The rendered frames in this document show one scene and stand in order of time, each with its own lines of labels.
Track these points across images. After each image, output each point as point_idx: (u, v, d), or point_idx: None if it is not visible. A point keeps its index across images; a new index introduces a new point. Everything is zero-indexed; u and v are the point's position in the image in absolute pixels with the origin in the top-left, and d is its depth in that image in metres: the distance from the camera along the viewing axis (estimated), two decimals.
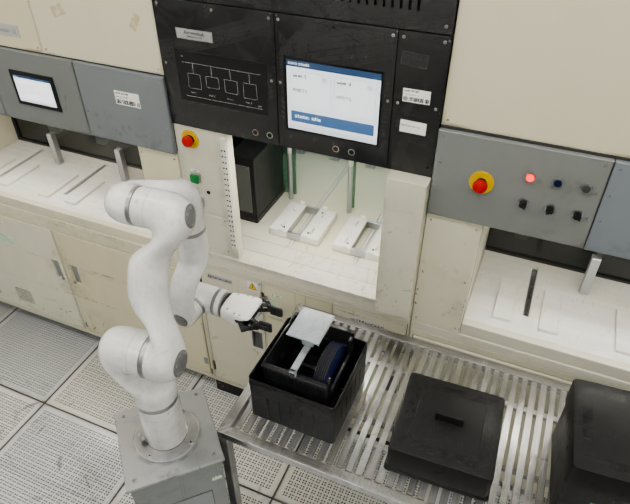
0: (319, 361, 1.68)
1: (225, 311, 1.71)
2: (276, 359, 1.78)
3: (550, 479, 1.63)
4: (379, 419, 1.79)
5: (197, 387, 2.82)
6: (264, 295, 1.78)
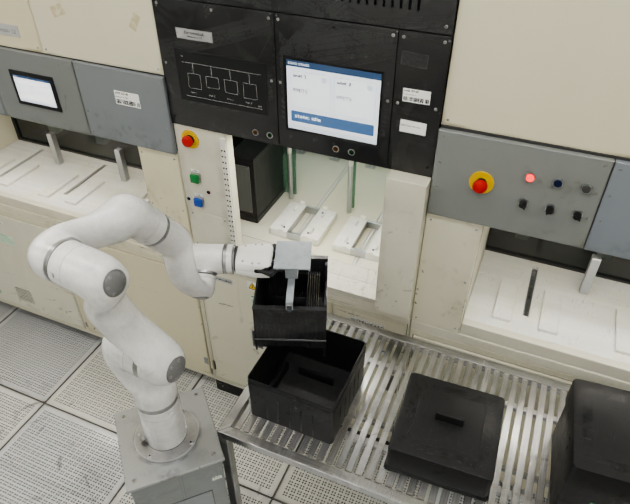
0: (307, 290, 1.64)
1: (241, 264, 1.57)
2: (257, 304, 1.70)
3: (550, 479, 1.63)
4: (379, 419, 1.79)
5: (197, 387, 2.82)
6: (273, 243, 1.66)
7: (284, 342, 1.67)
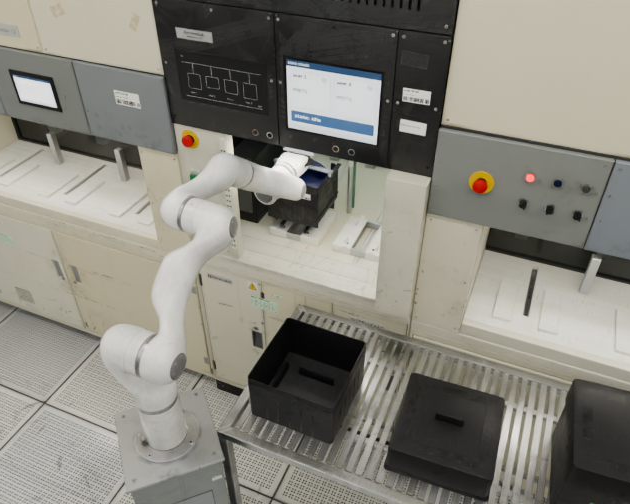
0: None
1: (298, 166, 2.05)
2: (296, 201, 2.18)
3: (550, 479, 1.63)
4: (379, 419, 1.79)
5: (197, 387, 2.82)
6: (280, 153, 2.14)
7: (326, 209, 2.26)
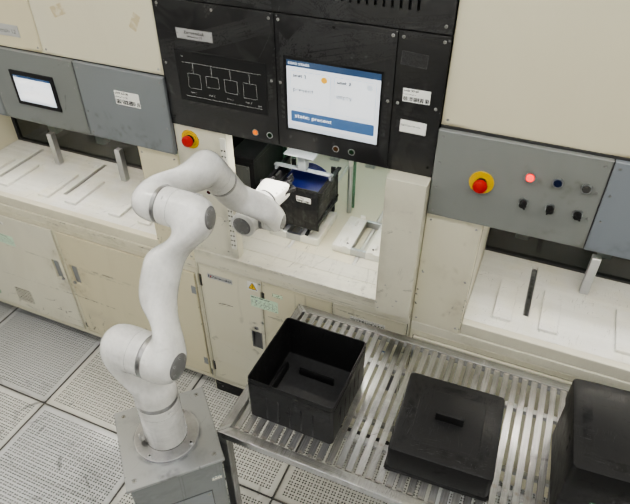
0: None
1: (279, 194, 1.95)
2: (297, 205, 2.20)
3: (550, 479, 1.63)
4: (379, 419, 1.79)
5: (197, 387, 2.82)
6: (259, 180, 2.05)
7: (326, 212, 2.27)
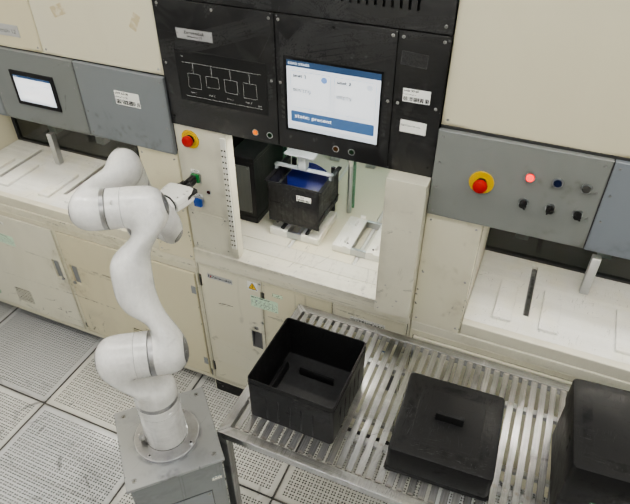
0: None
1: (179, 199, 1.91)
2: (297, 205, 2.20)
3: (550, 479, 1.63)
4: (379, 419, 1.79)
5: (197, 387, 2.82)
6: None
7: (327, 212, 2.27)
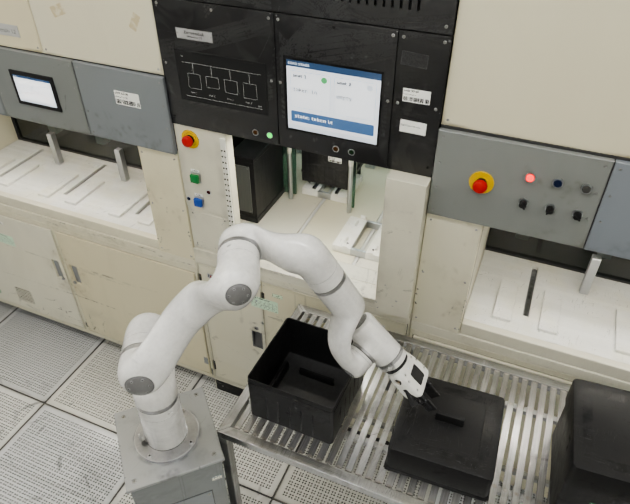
0: None
1: None
2: (329, 165, 2.42)
3: (550, 479, 1.63)
4: (379, 419, 1.79)
5: (197, 387, 2.82)
6: (410, 405, 1.57)
7: None
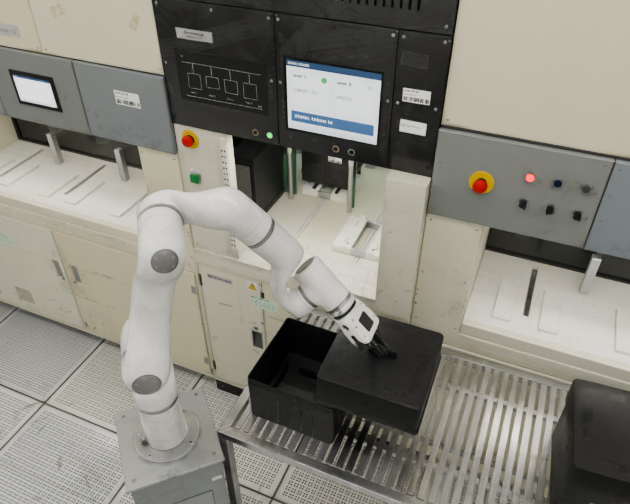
0: None
1: None
2: (329, 165, 2.42)
3: (550, 479, 1.63)
4: None
5: (197, 387, 2.82)
6: (360, 350, 1.54)
7: None
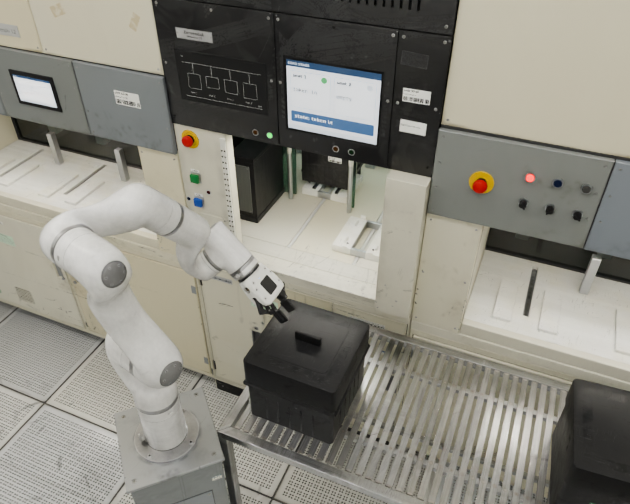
0: None
1: None
2: (329, 165, 2.42)
3: (550, 479, 1.63)
4: (379, 419, 1.79)
5: (197, 387, 2.82)
6: (258, 313, 1.61)
7: None
